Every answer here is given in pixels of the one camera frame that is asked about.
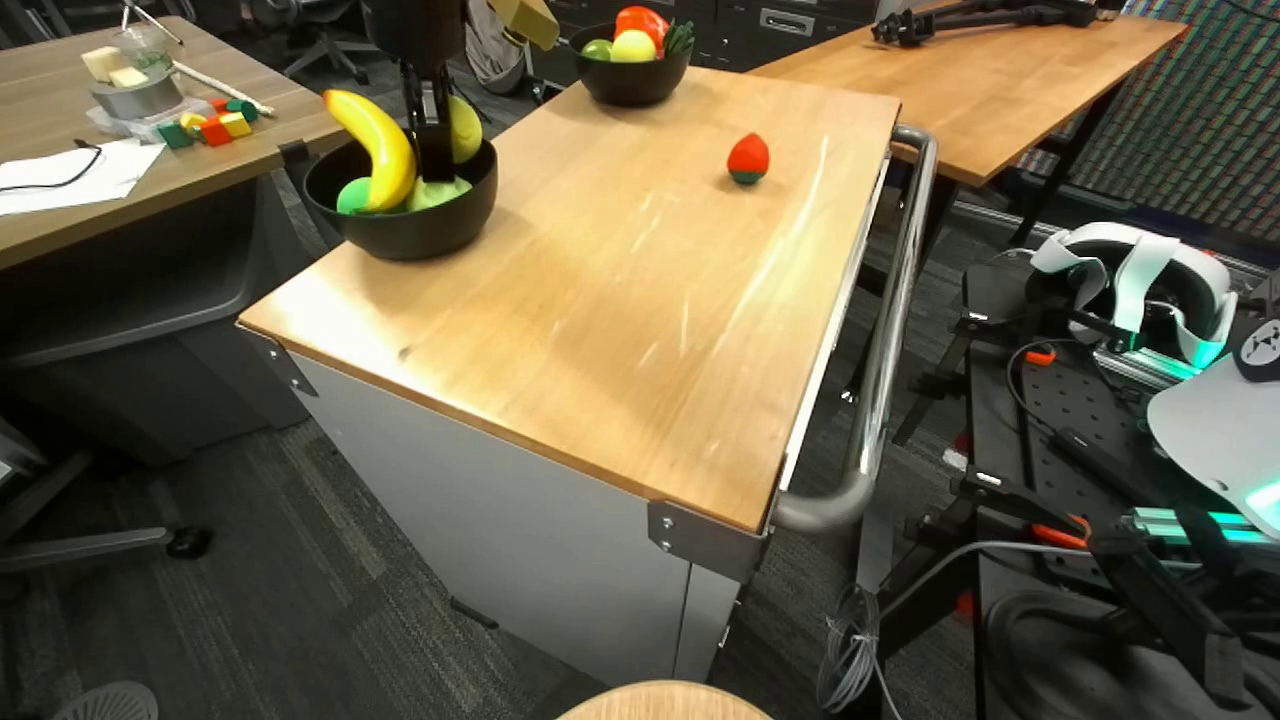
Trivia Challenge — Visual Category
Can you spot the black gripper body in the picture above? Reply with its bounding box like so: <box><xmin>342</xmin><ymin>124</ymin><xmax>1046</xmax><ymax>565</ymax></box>
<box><xmin>364</xmin><ymin>0</ymin><xmax>469</xmax><ymax>68</ymax></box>

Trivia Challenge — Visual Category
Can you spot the yellow-green ball with dent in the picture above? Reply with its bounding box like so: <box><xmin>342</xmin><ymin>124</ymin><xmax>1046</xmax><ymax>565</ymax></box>
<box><xmin>447</xmin><ymin>92</ymin><xmax>489</xmax><ymax>167</ymax></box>

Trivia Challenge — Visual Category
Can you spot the yellow toy banana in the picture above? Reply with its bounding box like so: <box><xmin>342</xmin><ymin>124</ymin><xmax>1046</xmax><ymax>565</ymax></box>
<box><xmin>325</xmin><ymin>86</ymin><xmax>418</xmax><ymax>216</ymax></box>

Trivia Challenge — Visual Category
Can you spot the green dimpled ball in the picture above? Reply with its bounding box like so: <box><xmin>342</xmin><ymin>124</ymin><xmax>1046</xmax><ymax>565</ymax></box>
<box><xmin>332</xmin><ymin>177</ymin><xmax>375</xmax><ymax>219</ymax></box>

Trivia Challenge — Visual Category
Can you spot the yellow round toy fruit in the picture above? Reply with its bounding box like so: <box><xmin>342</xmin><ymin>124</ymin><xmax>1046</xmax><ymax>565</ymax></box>
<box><xmin>606</xmin><ymin>29</ymin><xmax>662</xmax><ymax>68</ymax></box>

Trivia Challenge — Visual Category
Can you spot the orange red bell pepper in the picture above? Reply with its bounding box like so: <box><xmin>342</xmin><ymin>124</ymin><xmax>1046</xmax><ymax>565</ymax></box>
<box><xmin>613</xmin><ymin>0</ymin><xmax>670</xmax><ymax>51</ymax></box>

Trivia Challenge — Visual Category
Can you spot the red toy strawberry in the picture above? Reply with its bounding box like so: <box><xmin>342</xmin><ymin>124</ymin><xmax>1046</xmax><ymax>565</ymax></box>
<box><xmin>724</xmin><ymin>128</ymin><xmax>776</xmax><ymax>192</ymax></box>

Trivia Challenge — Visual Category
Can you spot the grey white cloth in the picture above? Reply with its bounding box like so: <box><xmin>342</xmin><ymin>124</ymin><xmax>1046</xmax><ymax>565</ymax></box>
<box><xmin>459</xmin><ymin>24</ymin><xmax>537</xmax><ymax>94</ymax></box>

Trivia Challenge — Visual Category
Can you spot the black mesh office chair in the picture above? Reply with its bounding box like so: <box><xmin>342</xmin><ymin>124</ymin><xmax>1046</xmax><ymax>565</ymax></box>
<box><xmin>243</xmin><ymin>0</ymin><xmax>394</xmax><ymax>86</ymax></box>

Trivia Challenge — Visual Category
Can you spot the black plastic bowl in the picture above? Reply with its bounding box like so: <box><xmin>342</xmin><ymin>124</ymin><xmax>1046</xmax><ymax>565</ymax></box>
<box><xmin>571</xmin><ymin>30</ymin><xmax>696</xmax><ymax>112</ymax></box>
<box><xmin>300</xmin><ymin>132</ymin><xmax>500</xmax><ymax>263</ymax></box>

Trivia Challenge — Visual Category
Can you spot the wooden side desk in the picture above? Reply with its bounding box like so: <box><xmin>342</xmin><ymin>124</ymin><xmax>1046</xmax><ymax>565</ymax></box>
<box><xmin>0</xmin><ymin>11</ymin><xmax>361</xmax><ymax>473</ymax></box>

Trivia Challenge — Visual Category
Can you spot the thin white stick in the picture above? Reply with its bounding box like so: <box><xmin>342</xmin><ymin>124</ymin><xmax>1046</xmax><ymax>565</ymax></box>
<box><xmin>168</xmin><ymin>55</ymin><xmax>279</xmax><ymax>121</ymax></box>

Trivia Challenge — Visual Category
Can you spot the clear plastic container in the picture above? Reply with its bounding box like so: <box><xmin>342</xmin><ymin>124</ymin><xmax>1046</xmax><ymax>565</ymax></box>
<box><xmin>80</xmin><ymin>20</ymin><xmax>189</xmax><ymax>121</ymax></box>

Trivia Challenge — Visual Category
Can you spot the black cabinet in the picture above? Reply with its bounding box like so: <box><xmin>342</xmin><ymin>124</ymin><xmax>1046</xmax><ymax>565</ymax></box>
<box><xmin>555</xmin><ymin>0</ymin><xmax>882</xmax><ymax>70</ymax></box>

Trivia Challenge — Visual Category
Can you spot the white paper sheet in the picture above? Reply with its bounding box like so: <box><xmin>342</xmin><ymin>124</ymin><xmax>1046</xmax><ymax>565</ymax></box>
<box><xmin>0</xmin><ymin>137</ymin><xmax>168</xmax><ymax>219</ymax></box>

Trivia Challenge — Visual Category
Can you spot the grey office chair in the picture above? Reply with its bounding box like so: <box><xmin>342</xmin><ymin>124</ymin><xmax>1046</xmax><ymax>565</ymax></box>
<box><xmin>0</xmin><ymin>253</ymin><xmax>270</xmax><ymax>580</ymax></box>

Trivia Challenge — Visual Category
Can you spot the white label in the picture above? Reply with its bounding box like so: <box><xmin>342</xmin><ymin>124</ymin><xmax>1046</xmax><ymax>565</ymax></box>
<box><xmin>754</xmin><ymin>4</ymin><xmax>820</xmax><ymax>41</ymax></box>

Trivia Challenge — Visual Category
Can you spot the white cart cabinet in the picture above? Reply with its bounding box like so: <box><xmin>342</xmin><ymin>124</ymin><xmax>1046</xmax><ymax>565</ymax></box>
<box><xmin>282</xmin><ymin>349</ymin><xmax>752</xmax><ymax>693</ymax></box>

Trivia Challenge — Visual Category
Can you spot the long black device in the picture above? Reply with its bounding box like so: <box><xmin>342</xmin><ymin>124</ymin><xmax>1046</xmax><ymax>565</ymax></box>
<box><xmin>872</xmin><ymin>0</ymin><xmax>1117</xmax><ymax>51</ymax></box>

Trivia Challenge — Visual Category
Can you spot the large wooden desk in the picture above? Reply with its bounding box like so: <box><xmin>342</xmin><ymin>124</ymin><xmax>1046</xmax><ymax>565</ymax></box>
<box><xmin>783</xmin><ymin>9</ymin><xmax>1192</xmax><ymax>192</ymax></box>

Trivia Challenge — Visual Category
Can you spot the round wooden stool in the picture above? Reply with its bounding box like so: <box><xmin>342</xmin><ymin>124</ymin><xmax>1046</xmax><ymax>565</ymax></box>
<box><xmin>555</xmin><ymin>680</ymin><xmax>776</xmax><ymax>720</ymax></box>

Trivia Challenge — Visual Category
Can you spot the grey round object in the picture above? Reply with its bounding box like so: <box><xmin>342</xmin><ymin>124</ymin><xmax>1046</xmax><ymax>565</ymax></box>
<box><xmin>50</xmin><ymin>680</ymin><xmax>163</xmax><ymax>720</ymax></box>

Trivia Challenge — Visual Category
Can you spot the white VR headset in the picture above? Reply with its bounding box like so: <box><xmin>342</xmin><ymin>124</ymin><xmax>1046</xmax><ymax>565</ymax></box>
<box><xmin>1027</xmin><ymin>216</ymin><xmax>1241</xmax><ymax>391</ymax></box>

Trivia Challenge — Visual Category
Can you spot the person in plaid shirt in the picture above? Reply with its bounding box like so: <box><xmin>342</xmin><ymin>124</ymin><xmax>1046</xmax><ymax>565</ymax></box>
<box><xmin>1065</xmin><ymin>0</ymin><xmax>1280</xmax><ymax>224</ymax></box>

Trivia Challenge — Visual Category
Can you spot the black breadboard table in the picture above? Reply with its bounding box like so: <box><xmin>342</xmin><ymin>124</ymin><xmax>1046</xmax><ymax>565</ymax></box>
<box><xmin>964</xmin><ymin>255</ymin><xmax>1280</xmax><ymax>720</ymax></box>

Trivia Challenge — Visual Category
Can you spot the grey device with teal light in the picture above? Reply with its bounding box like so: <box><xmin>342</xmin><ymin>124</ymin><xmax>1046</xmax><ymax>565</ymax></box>
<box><xmin>1139</xmin><ymin>353</ymin><xmax>1280</xmax><ymax>553</ymax></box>

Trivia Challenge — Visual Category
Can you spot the thin black cable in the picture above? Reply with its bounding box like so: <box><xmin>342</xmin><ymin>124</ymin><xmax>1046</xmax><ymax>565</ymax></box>
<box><xmin>0</xmin><ymin>139</ymin><xmax>108</xmax><ymax>195</ymax></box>

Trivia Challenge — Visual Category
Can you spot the metal corner bracket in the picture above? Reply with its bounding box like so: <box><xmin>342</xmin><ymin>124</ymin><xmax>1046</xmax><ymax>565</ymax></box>
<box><xmin>644</xmin><ymin>495</ymin><xmax>767</xmax><ymax>588</ymax></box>

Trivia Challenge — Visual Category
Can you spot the metal cart handle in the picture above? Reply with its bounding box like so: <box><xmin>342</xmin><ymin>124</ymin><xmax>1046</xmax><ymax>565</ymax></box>
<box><xmin>772</xmin><ymin>124</ymin><xmax>941</xmax><ymax>540</ymax></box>

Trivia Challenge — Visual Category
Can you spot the orange tipped black cable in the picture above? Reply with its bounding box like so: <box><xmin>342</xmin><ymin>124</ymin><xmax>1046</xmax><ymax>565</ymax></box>
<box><xmin>999</xmin><ymin>335</ymin><xmax>1071</xmax><ymax>464</ymax></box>

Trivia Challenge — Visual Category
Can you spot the grey cable bundle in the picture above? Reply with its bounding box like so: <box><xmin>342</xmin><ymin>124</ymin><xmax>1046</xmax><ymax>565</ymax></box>
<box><xmin>817</xmin><ymin>585</ymin><xmax>892</xmax><ymax>720</ymax></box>

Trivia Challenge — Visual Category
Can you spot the orange handled tool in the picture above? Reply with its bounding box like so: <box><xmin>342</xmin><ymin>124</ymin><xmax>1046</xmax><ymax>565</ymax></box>
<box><xmin>1025</xmin><ymin>514</ymin><xmax>1099</xmax><ymax>554</ymax></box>

